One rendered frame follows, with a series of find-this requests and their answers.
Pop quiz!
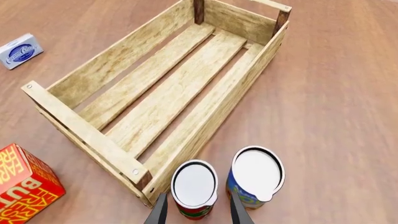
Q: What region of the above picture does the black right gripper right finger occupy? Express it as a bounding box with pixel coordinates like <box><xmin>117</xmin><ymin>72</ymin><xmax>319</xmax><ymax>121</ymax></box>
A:
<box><xmin>230</xmin><ymin>194</ymin><xmax>255</xmax><ymax>224</ymax></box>

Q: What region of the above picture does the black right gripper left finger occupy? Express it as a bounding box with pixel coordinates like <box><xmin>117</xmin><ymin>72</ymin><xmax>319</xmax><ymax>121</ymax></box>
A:
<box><xmin>143</xmin><ymin>192</ymin><xmax>169</xmax><ymax>224</ymax></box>

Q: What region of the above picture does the wooden slat tray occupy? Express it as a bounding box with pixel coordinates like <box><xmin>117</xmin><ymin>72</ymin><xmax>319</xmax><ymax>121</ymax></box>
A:
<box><xmin>21</xmin><ymin>0</ymin><xmax>293</xmax><ymax>209</ymax></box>

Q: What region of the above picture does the blue label tin can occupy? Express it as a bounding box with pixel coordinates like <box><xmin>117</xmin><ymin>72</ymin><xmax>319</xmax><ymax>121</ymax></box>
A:
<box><xmin>226</xmin><ymin>145</ymin><xmax>286</xmax><ymax>210</ymax></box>

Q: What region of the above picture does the red label tin can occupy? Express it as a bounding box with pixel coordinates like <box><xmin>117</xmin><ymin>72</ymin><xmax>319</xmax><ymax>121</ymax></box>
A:
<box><xmin>170</xmin><ymin>159</ymin><xmax>219</xmax><ymax>221</ymax></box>

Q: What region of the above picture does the red butter box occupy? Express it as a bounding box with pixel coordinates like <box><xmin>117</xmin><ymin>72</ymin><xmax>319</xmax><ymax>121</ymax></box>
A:
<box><xmin>0</xmin><ymin>142</ymin><xmax>67</xmax><ymax>224</ymax></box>

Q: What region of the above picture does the white and blue small box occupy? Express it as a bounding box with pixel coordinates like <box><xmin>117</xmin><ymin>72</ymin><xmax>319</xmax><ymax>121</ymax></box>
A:
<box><xmin>0</xmin><ymin>32</ymin><xmax>45</xmax><ymax>71</ymax></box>

